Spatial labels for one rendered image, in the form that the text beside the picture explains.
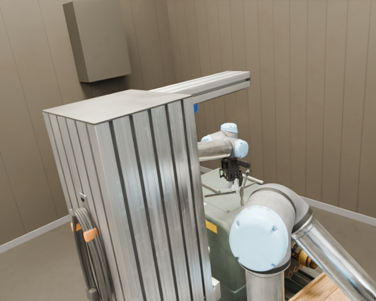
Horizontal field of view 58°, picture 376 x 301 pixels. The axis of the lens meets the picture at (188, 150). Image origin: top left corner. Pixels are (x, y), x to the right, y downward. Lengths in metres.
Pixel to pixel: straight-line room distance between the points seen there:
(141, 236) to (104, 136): 0.24
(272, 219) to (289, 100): 3.43
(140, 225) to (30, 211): 3.79
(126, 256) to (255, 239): 0.27
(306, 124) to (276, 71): 0.69
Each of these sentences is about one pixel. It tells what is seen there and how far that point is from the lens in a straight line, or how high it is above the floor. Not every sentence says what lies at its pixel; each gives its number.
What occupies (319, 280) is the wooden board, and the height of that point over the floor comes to 0.89.
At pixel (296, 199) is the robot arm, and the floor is 1.77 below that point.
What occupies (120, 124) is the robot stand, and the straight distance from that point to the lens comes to 0.66.
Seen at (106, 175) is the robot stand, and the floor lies 1.92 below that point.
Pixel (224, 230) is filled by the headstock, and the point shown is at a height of 1.22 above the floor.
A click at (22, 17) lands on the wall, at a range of 4.25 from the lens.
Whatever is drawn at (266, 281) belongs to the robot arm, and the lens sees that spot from 0.80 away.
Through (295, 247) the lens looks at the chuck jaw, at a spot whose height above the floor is 1.14.
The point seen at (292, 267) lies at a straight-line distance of 1.82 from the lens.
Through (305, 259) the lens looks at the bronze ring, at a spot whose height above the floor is 1.10.
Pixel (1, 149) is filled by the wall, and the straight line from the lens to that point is 4.21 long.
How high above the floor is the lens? 2.17
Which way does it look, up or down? 20 degrees down
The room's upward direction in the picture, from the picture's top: 7 degrees counter-clockwise
